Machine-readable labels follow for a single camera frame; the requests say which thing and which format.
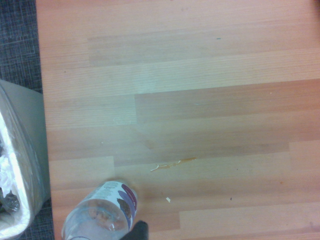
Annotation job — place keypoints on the clear plastic water bottle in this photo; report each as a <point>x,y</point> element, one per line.
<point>97,215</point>

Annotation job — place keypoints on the white plastic trash bin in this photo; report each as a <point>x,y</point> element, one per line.
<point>30,120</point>

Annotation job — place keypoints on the clear plastic bin liner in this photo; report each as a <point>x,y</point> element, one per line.
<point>17,140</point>

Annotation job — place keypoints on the crumpled white paper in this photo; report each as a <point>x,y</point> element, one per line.
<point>6,170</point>

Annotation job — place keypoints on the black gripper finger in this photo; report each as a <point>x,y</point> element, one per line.
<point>138,231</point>

